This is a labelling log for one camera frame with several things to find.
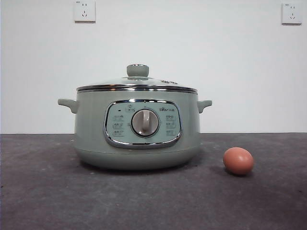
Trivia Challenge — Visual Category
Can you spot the white wall socket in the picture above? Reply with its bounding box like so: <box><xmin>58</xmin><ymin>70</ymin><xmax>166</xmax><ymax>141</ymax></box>
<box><xmin>73</xmin><ymin>0</ymin><xmax>96</xmax><ymax>24</ymax></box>
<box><xmin>281</xmin><ymin>2</ymin><xmax>303</xmax><ymax>25</ymax></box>

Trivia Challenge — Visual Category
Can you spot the glass lid with green knob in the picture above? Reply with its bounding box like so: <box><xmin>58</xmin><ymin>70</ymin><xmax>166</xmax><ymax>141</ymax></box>
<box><xmin>76</xmin><ymin>64</ymin><xmax>199</xmax><ymax>93</ymax></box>

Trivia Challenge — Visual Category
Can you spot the brown egg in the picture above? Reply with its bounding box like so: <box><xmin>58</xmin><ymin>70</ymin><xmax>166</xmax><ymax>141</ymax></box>
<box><xmin>223</xmin><ymin>147</ymin><xmax>254</xmax><ymax>176</ymax></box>

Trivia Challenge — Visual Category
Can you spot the pale green electric pot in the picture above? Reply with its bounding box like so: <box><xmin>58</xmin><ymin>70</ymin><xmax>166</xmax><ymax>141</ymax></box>
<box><xmin>57</xmin><ymin>90</ymin><xmax>213</xmax><ymax>171</ymax></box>

